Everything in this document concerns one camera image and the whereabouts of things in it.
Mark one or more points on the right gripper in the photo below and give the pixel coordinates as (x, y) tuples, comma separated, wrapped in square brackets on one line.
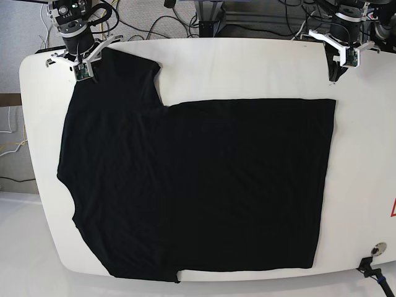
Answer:
[(78, 39)]

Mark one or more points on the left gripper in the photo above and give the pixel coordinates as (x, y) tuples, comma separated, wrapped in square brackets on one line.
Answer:
[(345, 32)]

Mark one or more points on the black T-shirt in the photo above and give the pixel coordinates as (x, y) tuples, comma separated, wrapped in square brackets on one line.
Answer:
[(213, 185)]

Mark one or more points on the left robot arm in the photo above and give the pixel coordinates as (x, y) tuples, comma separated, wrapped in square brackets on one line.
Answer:
[(377, 22)]

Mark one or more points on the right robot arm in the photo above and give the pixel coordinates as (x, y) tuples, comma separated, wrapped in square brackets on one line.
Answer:
[(70, 18)]

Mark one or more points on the red warning sticker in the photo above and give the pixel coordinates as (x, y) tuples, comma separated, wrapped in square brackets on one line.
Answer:
[(393, 212)]

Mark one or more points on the round metal table grommet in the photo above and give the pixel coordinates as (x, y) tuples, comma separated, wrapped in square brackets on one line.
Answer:
[(378, 249)]

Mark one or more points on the black frame base post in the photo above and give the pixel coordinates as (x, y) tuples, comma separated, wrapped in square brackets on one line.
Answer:
[(210, 29)]

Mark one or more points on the black clamp with cable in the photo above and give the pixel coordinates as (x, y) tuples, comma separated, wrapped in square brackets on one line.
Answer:
[(369, 272)]

